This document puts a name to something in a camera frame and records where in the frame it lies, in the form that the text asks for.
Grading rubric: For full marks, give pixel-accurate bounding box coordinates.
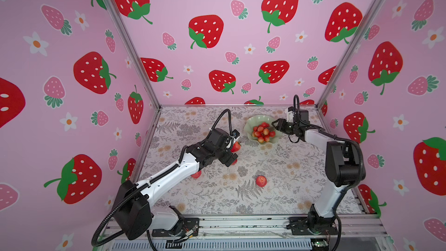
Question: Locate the red cherry bunch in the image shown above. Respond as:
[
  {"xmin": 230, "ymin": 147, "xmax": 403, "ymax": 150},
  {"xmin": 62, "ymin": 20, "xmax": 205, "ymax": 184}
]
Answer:
[{"xmin": 252, "ymin": 122, "xmax": 276, "ymax": 144}]

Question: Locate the red fake apple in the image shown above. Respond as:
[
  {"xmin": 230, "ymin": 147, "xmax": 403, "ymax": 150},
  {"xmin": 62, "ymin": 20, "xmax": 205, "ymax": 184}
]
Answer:
[
  {"xmin": 256, "ymin": 175, "xmax": 267, "ymax": 188},
  {"xmin": 191, "ymin": 171, "xmax": 202, "ymax": 179}
]

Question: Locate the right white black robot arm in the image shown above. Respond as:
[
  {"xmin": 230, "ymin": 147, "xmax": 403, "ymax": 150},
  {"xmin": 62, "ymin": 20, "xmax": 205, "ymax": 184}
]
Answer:
[{"xmin": 272, "ymin": 107, "xmax": 365, "ymax": 235}]

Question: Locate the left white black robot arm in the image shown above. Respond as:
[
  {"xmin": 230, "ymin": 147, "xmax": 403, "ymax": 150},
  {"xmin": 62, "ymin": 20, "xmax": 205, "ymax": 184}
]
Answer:
[{"xmin": 112, "ymin": 128, "xmax": 240, "ymax": 240}]

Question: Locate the light green scalloped bowl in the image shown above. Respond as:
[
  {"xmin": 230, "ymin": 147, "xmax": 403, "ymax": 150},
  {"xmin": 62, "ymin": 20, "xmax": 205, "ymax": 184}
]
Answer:
[{"xmin": 244, "ymin": 115, "xmax": 283, "ymax": 145}]

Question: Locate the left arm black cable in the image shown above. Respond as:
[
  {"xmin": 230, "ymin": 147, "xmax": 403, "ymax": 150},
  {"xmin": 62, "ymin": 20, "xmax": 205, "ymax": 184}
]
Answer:
[{"xmin": 210, "ymin": 109, "xmax": 233, "ymax": 137}]

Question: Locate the aluminium rail base frame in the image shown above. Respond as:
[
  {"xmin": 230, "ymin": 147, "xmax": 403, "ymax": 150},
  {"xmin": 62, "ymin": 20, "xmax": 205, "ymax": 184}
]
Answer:
[{"xmin": 100, "ymin": 214, "xmax": 396, "ymax": 251}]

